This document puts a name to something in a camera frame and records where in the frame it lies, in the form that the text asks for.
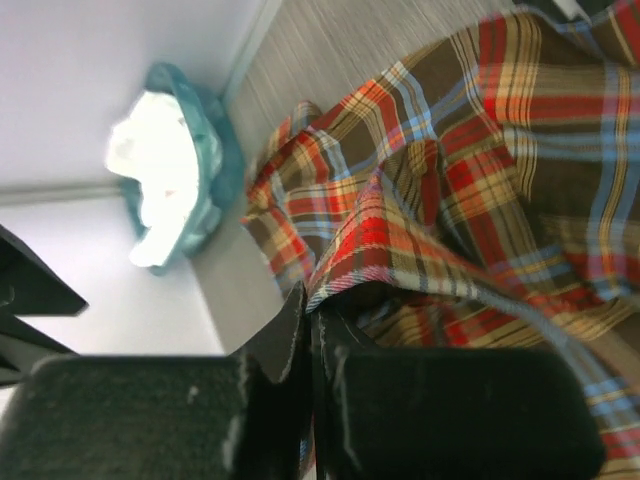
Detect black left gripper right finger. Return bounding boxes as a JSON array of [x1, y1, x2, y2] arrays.
[[315, 313, 606, 479]]

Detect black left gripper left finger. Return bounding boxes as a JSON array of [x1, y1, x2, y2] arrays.
[[1, 284, 312, 479]]

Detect red brown plaid shirt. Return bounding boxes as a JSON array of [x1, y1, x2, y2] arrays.
[[243, 1, 639, 479]]

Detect white shirts in basket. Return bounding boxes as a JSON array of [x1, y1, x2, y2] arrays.
[[105, 91, 199, 268]]

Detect teal plastic basket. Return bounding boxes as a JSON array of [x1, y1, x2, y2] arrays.
[[115, 62, 245, 275]]

